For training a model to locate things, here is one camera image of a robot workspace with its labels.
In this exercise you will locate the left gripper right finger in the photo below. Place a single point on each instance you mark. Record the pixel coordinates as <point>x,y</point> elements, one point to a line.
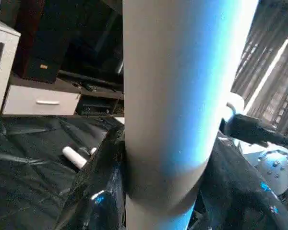
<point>245,191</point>

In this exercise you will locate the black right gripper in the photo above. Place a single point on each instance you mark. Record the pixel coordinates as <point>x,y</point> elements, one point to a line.
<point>257,130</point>

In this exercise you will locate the black table mat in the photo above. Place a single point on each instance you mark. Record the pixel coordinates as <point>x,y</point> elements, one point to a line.
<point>29,182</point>

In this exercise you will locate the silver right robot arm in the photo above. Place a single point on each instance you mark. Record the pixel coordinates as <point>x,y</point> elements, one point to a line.
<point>276,170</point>

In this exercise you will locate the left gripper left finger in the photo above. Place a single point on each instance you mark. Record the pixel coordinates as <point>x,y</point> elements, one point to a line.
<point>98,191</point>

